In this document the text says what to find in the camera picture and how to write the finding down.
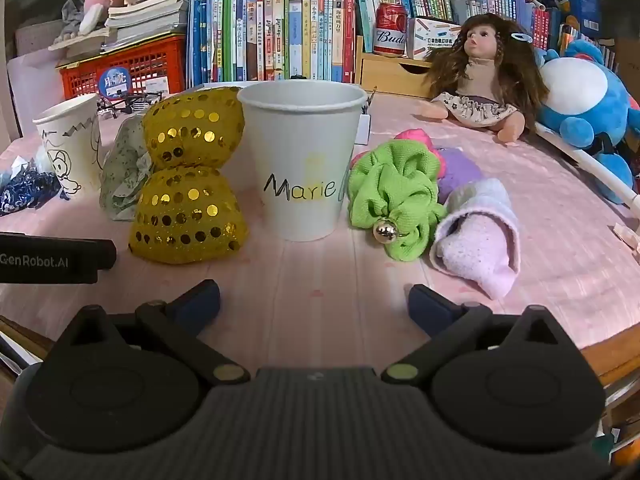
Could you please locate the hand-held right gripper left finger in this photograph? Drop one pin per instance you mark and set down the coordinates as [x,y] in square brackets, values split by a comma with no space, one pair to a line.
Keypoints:
[197,305]

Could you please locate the green floral scrunchie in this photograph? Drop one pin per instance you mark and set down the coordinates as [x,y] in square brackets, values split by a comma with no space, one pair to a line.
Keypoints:
[125,170]

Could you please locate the wooden drawer box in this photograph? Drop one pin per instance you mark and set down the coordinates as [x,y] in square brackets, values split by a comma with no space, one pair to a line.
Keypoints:
[390,75]

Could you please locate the black model bicycle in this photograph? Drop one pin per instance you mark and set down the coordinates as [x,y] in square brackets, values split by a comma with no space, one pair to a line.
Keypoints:
[132,102]

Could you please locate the white rod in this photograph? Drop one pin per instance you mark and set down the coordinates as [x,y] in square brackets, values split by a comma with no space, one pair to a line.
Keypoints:
[575,152]

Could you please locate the stack of flat books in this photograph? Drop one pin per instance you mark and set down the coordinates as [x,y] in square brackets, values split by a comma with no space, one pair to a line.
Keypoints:
[145,15]

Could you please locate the white paper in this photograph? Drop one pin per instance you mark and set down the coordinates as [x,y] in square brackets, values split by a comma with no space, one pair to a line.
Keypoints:
[21,165]

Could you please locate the lilac sock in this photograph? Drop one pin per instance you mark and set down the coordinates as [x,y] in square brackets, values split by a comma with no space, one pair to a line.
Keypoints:
[480,245]

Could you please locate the red beer can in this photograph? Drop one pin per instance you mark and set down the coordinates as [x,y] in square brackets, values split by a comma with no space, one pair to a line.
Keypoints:
[390,30]

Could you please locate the red plastic crate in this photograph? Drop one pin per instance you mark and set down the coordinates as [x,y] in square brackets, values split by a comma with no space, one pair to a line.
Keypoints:
[145,67]

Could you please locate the white printed carton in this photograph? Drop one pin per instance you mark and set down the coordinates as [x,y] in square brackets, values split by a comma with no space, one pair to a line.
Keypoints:
[432,37]

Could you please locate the dark blue patterned cloth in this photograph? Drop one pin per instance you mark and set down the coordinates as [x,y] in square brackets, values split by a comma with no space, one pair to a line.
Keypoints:
[25,195]

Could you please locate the yellow sequin bow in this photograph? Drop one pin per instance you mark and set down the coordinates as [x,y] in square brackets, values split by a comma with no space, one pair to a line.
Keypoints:
[190,210]

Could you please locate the white paper cup handwritten name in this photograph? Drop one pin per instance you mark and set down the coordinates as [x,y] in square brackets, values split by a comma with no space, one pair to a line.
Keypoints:
[300,150]

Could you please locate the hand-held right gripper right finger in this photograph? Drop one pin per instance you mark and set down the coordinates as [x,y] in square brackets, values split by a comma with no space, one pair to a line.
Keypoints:
[430,310]

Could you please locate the purple soft pouch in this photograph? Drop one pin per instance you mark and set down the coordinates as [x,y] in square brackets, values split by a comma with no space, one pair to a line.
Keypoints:
[460,172]

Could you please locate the green scrunchie gold bell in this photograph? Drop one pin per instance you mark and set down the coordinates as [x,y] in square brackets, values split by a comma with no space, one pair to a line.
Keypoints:
[390,195]

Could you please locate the brown-haired doll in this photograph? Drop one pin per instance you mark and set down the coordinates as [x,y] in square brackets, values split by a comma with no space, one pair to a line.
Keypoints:
[492,60]

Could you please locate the blue plush toy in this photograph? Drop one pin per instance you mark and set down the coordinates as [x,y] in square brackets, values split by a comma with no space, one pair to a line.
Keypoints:
[580,90]

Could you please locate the grey cloth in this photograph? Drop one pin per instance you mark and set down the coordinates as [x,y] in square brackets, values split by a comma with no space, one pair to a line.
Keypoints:
[72,17]

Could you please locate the pink scrunchie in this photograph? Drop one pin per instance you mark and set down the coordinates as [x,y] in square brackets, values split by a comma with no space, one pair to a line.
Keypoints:
[415,137]

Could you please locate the white paper cup cartoon drawing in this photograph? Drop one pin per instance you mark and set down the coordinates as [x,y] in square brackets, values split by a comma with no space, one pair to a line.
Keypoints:
[70,145]

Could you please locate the row of tall upright books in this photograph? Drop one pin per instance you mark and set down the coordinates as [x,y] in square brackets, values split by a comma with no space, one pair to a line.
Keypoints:
[270,35]

